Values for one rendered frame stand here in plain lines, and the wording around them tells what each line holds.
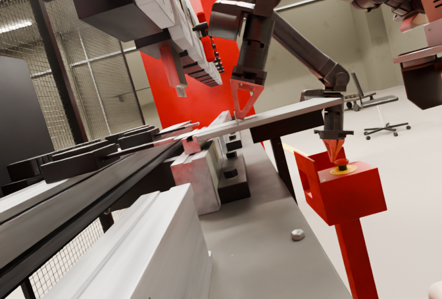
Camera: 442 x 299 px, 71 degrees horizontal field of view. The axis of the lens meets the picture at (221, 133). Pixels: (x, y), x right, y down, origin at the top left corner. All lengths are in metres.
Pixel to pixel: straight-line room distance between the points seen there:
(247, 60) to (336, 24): 12.26
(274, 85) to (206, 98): 9.14
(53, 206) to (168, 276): 0.40
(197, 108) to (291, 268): 2.53
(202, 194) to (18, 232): 0.27
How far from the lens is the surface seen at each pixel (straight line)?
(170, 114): 2.85
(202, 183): 0.52
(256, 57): 0.63
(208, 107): 2.80
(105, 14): 0.39
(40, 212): 0.57
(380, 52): 12.40
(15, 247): 0.53
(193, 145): 0.59
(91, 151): 0.65
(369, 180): 0.90
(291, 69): 12.05
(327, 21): 12.76
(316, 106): 0.57
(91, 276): 0.22
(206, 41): 0.80
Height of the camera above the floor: 1.05
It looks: 5 degrees down
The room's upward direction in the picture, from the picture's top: 15 degrees counter-clockwise
